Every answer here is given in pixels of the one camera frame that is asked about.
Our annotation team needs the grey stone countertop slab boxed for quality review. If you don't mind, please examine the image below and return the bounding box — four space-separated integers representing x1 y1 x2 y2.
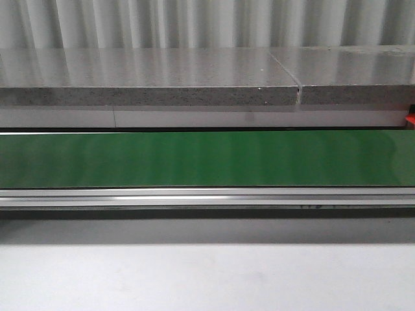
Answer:
1 48 298 106

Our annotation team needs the green conveyor belt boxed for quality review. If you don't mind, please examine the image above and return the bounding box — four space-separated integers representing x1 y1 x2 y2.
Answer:
1 130 414 189

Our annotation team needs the red plastic object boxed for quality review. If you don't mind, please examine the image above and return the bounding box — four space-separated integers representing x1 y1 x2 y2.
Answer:
405 113 415 130

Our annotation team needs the white pleated curtain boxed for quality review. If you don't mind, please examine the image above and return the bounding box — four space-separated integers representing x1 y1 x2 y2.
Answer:
1 1 414 49

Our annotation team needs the aluminium conveyor side rail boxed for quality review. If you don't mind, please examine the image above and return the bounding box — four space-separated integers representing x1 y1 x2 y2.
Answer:
1 187 414 212

